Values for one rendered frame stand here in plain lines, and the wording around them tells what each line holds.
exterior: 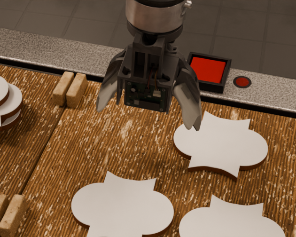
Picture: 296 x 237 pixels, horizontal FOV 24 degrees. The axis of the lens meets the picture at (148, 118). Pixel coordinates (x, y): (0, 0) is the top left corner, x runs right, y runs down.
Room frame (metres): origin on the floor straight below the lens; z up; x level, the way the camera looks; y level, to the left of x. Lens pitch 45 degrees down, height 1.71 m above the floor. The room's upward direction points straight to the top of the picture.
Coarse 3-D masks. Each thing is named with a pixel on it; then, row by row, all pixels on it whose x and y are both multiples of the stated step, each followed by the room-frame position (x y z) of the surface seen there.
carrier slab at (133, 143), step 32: (96, 96) 0.83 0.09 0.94; (64, 128) 0.76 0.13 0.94; (96, 128) 0.76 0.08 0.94; (128, 128) 0.76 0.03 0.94; (160, 128) 0.76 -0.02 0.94; (256, 128) 0.76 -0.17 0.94; (288, 128) 0.76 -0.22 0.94; (64, 160) 0.69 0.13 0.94; (96, 160) 0.69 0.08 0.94; (128, 160) 0.69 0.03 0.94; (160, 160) 0.69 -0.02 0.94; (288, 160) 0.69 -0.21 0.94; (32, 192) 0.63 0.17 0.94; (64, 192) 0.63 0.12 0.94; (160, 192) 0.63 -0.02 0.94; (192, 192) 0.63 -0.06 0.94; (224, 192) 0.63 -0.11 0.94; (256, 192) 0.63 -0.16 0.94; (288, 192) 0.63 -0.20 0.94; (32, 224) 0.57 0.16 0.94; (64, 224) 0.57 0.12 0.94; (288, 224) 0.57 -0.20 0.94
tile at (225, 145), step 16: (208, 112) 0.78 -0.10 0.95; (192, 128) 0.74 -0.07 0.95; (208, 128) 0.74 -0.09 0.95; (224, 128) 0.74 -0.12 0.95; (240, 128) 0.74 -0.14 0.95; (176, 144) 0.71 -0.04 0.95; (192, 144) 0.71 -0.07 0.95; (208, 144) 0.71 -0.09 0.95; (224, 144) 0.71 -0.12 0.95; (240, 144) 0.71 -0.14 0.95; (256, 144) 0.71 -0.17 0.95; (192, 160) 0.68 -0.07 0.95; (208, 160) 0.68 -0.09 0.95; (224, 160) 0.68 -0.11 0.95; (240, 160) 0.68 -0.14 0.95; (256, 160) 0.68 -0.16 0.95
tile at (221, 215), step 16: (208, 208) 0.59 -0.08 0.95; (224, 208) 0.59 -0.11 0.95; (240, 208) 0.59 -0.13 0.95; (256, 208) 0.59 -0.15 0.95; (192, 224) 0.56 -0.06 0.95; (208, 224) 0.56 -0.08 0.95; (224, 224) 0.56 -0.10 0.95; (240, 224) 0.56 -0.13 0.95; (256, 224) 0.56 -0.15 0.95; (272, 224) 0.56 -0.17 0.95
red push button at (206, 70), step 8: (192, 64) 0.92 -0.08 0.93; (200, 64) 0.92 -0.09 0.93; (208, 64) 0.92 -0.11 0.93; (216, 64) 0.92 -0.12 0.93; (224, 64) 0.92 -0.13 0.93; (200, 72) 0.90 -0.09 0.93; (208, 72) 0.90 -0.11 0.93; (216, 72) 0.90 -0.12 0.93; (208, 80) 0.88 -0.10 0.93; (216, 80) 0.88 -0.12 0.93
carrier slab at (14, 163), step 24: (0, 72) 0.89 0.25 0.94; (24, 72) 0.89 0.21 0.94; (24, 96) 0.83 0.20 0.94; (48, 96) 0.83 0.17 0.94; (24, 120) 0.77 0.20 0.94; (48, 120) 0.77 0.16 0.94; (0, 144) 0.72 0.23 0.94; (24, 144) 0.72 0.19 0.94; (0, 168) 0.67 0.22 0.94; (24, 168) 0.67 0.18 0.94; (0, 192) 0.63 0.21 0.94
